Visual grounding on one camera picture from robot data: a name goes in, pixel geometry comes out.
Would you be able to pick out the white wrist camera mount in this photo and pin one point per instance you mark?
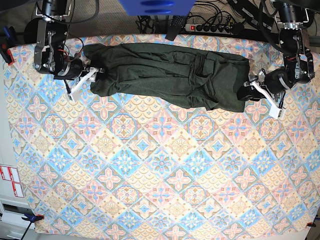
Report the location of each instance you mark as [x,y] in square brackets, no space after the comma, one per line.
[88,75]
[276,101]

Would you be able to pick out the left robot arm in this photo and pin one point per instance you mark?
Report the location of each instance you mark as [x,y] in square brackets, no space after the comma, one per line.
[297,58]

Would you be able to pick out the blue plastic storage box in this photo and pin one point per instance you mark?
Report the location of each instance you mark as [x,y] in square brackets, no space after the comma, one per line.
[157,7]

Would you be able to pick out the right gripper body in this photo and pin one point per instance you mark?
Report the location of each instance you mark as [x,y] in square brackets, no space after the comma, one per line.
[70,68]

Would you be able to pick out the dark green long-sleeve shirt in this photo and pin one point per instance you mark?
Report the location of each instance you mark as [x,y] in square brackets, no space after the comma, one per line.
[183,76]

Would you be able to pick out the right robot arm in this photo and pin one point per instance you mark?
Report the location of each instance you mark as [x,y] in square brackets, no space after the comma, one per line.
[49,32]

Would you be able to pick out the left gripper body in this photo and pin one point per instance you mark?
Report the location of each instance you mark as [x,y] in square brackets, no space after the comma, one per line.
[274,83]

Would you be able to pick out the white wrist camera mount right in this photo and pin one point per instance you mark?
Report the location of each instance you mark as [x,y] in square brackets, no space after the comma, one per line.
[88,75]

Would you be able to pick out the black power strip red switch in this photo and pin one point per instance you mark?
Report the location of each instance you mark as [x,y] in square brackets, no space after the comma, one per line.
[206,29]

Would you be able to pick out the black round stool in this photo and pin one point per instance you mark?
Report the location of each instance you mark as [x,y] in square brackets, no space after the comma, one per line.
[31,31]

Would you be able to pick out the orange clamp lower right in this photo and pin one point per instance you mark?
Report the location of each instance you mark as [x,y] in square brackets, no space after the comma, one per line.
[311,225]

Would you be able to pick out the blue clamp lower left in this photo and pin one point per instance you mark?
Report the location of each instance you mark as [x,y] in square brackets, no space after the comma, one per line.
[31,218]

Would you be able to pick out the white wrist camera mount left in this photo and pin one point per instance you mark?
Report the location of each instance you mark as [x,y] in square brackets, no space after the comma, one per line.
[276,101]

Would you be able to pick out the red black clamp upper left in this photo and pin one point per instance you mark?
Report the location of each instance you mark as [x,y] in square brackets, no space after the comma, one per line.
[5,51]

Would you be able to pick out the colourful patterned tablecloth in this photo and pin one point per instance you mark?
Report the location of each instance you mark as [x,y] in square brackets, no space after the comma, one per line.
[136,167]

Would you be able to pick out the white red labels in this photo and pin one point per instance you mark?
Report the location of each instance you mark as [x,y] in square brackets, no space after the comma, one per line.
[10,174]

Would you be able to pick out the black remote control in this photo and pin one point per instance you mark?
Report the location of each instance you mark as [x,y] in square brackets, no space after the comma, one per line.
[177,23]

